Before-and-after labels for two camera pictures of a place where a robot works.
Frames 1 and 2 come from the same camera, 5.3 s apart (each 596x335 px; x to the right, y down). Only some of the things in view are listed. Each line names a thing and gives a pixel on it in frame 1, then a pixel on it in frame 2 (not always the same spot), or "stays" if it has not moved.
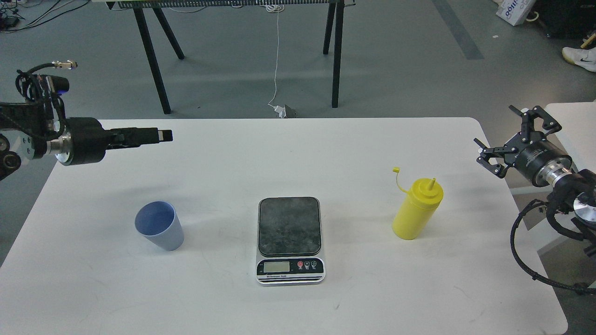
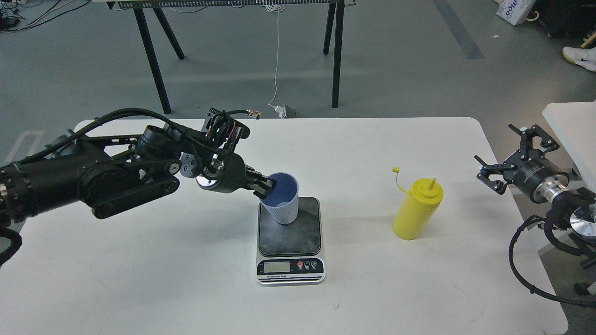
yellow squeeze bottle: [414, 216] stays
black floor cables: [9, 14] stays
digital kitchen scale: [289, 241] stays
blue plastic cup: [159, 221] → [282, 203]
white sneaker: [585, 58] stays
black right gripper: [541, 160] → [530, 171]
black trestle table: [139, 7] stays
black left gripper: [84, 140] → [232, 177]
